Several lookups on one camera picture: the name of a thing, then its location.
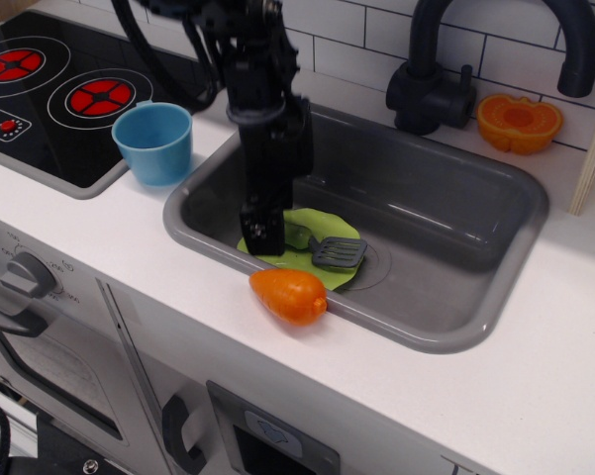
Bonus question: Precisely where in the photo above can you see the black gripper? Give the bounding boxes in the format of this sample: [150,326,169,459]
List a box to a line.
[228,93,314,255]

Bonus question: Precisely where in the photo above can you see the green handled grey spatula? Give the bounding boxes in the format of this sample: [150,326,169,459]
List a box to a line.
[284,224,367,269]

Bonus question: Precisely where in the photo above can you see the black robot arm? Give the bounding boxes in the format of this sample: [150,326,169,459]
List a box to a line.
[113,1,314,255]

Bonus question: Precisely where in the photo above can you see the green toy plate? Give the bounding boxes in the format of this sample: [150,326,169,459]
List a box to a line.
[256,208,359,290]

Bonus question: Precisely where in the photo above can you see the grey sink basin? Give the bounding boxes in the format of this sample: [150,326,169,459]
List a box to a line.
[163,106,548,353]

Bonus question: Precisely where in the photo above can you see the orange toy carrot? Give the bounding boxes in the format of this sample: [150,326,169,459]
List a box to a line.
[248,268,328,327]

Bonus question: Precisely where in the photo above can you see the blue plastic cup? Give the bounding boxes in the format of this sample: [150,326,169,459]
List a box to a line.
[112,101,193,187]

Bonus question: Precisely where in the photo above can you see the dark grey toy faucet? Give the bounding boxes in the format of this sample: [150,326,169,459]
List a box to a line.
[386,0,595,136]

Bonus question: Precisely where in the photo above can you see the grey dishwasher panel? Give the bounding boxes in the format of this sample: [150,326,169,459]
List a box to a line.
[206,381,341,475]

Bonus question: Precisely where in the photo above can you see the grey oven knob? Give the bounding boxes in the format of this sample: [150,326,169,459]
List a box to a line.
[0,252,56,298]

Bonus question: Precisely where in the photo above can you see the black toy stovetop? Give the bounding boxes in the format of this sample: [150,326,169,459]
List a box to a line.
[0,10,172,199]

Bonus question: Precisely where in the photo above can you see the toy oven door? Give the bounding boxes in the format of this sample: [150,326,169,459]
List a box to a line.
[0,286,123,440]

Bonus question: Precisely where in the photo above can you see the orange toy pumpkin half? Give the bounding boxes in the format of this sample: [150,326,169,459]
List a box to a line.
[476,94,564,155]

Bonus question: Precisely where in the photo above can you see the wooden side panel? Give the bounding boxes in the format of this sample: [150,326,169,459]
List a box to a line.
[568,132,595,216]

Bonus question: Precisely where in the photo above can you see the black cabinet door handle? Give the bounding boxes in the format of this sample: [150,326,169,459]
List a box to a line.
[161,395,207,475]

